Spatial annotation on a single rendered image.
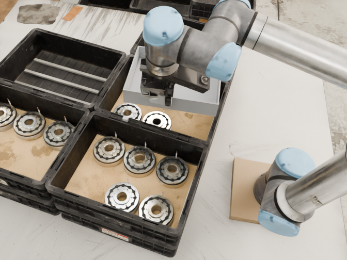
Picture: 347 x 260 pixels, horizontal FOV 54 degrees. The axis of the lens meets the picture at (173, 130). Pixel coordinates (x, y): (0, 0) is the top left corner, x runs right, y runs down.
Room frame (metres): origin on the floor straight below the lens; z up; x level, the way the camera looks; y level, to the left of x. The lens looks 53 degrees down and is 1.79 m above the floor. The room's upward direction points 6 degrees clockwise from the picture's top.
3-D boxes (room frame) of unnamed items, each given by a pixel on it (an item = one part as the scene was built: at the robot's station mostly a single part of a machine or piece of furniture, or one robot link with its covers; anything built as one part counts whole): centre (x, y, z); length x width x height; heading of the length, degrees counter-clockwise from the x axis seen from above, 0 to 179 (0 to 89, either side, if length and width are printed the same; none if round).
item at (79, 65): (0.89, 0.43, 0.87); 0.40 x 0.30 x 0.11; 76
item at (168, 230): (0.50, 0.11, 0.92); 0.40 x 0.30 x 0.02; 76
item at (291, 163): (0.56, -0.38, 0.89); 0.13 x 0.12 x 0.14; 163
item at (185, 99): (0.73, 0.01, 1.07); 0.27 x 0.20 x 0.05; 86
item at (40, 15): (1.47, 0.76, 0.71); 0.22 x 0.19 x 0.01; 86
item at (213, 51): (0.53, -0.06, 1.35); 0.11 x 0.11 x 0.08; 73
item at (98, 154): (0.59, 0.20, 0.86); 0.10 x 0.10 x 0.01
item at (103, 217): (0.50, 0.11, 0.87); 0.40 x 0.30 x 0.11; 76
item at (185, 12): (2.06, 0.16, 0.31); 0.40 x 0.30 x 0.34; 86
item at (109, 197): (0.43, 0.13, 0.86); 0.10 x 0.10 x 0.01
